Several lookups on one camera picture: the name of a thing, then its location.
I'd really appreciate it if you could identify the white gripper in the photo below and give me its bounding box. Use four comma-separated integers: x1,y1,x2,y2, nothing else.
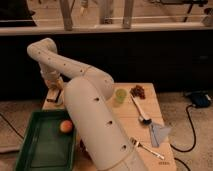
42,71,63,103

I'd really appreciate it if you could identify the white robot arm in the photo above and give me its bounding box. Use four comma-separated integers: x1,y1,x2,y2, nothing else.
27,38,148,171

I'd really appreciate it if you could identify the green plastic cup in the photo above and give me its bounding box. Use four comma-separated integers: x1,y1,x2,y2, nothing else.
115,89,127,104

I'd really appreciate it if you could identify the orange fruit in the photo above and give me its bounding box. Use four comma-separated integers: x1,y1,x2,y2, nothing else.
60,120,73,133

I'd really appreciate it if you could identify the green plastic tray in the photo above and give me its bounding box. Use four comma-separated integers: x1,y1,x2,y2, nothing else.
14,109,76,171

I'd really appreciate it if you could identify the dark brown bowl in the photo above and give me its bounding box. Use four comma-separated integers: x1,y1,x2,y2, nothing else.
79,140,88,156

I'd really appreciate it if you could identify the brown grape bunch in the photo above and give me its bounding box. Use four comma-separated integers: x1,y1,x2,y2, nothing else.
130,85,145,99

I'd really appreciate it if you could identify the metal spoon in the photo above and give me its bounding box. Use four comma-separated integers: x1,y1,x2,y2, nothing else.
131,97,152,125

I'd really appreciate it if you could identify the metal fork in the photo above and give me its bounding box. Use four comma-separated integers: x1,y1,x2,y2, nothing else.
130,137,165,160

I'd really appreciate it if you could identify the black power adapter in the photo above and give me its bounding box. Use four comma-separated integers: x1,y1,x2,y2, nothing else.
190,92,211,108

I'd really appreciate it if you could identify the black cable left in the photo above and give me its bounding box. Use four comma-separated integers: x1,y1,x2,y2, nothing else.
0,112,25,140

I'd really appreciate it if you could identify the black cable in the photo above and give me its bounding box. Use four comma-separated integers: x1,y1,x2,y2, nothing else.
170,104,198,171
0,112,25,140

